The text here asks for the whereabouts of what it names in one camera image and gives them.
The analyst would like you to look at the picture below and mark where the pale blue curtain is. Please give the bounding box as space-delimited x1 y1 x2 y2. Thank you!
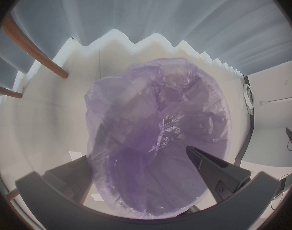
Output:
0 0 292 108

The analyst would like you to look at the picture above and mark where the purple plastic bag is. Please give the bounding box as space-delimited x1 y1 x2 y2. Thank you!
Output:
85 58 232 220

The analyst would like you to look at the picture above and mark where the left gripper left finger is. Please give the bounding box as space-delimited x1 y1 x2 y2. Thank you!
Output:
43 155 92 203

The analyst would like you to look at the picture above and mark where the white cushioned wooden chair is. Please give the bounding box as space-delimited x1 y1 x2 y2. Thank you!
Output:
0 15 68 202

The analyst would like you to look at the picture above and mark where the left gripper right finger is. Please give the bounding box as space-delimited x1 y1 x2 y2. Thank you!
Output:
186 146 251 203

